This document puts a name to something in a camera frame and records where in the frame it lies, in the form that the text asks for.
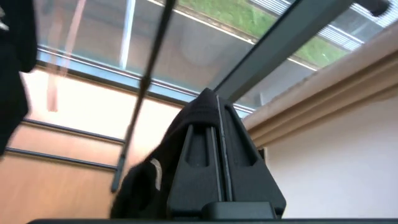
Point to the black clothes rack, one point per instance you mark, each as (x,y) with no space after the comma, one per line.
(146,81)

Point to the window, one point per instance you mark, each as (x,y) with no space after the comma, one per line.
(202,40)

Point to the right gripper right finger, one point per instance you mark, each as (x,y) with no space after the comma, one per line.
(255,189)

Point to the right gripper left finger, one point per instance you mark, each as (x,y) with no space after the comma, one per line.
(192,189)

